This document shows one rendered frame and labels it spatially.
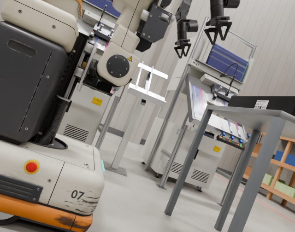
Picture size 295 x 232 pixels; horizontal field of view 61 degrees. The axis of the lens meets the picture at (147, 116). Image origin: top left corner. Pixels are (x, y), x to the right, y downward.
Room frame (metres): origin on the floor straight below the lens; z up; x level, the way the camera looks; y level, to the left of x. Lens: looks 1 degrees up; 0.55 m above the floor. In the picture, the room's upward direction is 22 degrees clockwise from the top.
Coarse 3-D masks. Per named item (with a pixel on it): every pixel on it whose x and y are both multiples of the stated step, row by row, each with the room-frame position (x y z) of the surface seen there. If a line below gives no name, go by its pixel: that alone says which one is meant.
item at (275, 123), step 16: (208, 112) 1.70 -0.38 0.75; (224, 112) 1.55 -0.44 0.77; (240, 112) 1.34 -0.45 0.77; (256, 112) 1.21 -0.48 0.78; (272, 112) 1.11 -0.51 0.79; (256, 128) 1.71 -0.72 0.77; (272, 128) 1.07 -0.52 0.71; (288, 128) 1.24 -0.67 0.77; (192, 144) 1.72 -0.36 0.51; (272, 144) 1.06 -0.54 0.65; (192, 160) 1.71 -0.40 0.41; (256, 160) 1.09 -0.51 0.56; (240, 176) 1.80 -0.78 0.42; (256, 176) 1.06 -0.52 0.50; (176, 192) 1.70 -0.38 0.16; (256, 192) 1.07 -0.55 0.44; (224, 208) 1.80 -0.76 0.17; (240, 208) 1.07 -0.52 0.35; (240, 224) 1.06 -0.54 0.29
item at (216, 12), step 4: (212, 8) 1.08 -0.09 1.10; (216, 8) 1.07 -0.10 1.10; (220, 8) 1.07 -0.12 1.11; (212, 12) 1.08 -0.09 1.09; (216, 12) 1.07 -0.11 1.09; (220, 12) 1.07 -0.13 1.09; (212, 16) 1.08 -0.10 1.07; (216, 16) 1.04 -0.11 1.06; (220, 16) 1.05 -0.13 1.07; (224, 16) 1.05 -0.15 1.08; (228, 16) 1.05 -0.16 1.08; (208, 24) 1.12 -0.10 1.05
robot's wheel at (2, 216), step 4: (0, 212) 0.89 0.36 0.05; (0, 216) 0.90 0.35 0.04; (4, 216) 0.90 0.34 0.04; (8, 216) 0.90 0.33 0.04; (12, 216) 0.91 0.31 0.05; (16, 216) 0.91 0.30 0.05; (0, 220) 0.90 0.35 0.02; (4, 220) 0.90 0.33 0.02; (8, 220) 0.90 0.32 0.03; (12, 220) 0.91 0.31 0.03; (0, 224) 0.90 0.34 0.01; (4, 224) 0.91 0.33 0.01
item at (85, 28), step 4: (80, 20) 2.41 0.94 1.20; (80, 24) 2.37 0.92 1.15; (84, 24) 2.40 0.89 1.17; (88, 24) 2.43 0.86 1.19; (80, 28) 2.34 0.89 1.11; (84, 28) 2.37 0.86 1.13; (88, 28) 2.40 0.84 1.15; (92, 28) 2.43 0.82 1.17; (84, 32) 2.34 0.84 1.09; (88, 32) 2.37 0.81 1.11; (92, 40) 2.33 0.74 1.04; (100, 40) 2.39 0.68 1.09; (104, 40) 2.41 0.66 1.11; (100, 44) 2.35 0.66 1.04; (104, 44) 2.38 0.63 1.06; (100, 48) 2.32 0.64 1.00; (104, 48) 2.34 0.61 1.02
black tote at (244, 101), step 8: (232, 96) 1.69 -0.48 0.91; (240, 96) 1.60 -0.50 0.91; (248, 96) 1.52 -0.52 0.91; (256, 96) 1.44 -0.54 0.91; (264, 96) 1.38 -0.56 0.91; (272, 96) 1.32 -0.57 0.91; (280, 96) 1.26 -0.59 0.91; (288, 96) 1.21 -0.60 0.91; (232, 104) 1.65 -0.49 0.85; (240, 104) 1.56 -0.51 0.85; (248, 104) 1.48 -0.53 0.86; (256, 104) 1.41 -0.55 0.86; (264, 104) 1.35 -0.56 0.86; (272, 104) 1.29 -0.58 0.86; (280, 104) 1.24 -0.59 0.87; (288, 104) 1.19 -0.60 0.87; (288, 112) 1.17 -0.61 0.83
